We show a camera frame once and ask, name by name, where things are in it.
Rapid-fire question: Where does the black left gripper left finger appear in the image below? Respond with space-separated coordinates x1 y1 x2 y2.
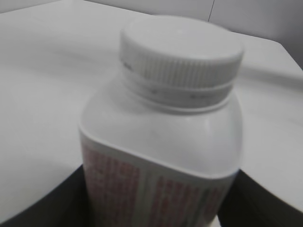
1 166 93 227

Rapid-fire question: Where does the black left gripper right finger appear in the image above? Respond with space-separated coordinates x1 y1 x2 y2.
218 170 303 227

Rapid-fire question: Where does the white yogurt bottle red label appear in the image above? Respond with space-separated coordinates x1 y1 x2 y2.
79 79 242 227

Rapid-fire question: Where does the white ribbed bottle cap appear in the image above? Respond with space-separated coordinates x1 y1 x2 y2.
119 16 244 108

